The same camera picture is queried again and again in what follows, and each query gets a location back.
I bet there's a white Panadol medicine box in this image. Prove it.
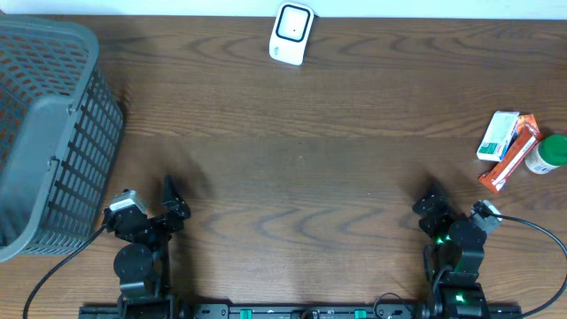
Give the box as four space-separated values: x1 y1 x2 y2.
476 111 520 162

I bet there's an orange snack packet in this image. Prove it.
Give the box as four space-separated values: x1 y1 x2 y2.
478 123 543 193

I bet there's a green lid jar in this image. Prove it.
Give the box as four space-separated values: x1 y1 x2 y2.
524 135 567 175

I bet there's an orange Kleenex tissue pack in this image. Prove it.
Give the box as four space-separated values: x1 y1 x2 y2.
517 113 540 134

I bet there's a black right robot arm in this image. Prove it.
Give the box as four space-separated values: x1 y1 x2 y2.
413 184 490 319

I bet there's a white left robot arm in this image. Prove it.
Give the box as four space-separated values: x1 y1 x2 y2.
105 175 190 318

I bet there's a white barcode scanner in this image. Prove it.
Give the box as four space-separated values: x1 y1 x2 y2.
268 2 315 66

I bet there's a grey plastic basket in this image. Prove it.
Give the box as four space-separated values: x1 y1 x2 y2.
1 15 124 261

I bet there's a black camera cable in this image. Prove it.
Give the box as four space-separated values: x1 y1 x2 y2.
21 223 110 319
485 210 567 319

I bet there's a black left camera cable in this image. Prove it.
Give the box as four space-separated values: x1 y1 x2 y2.
21 223 110 319

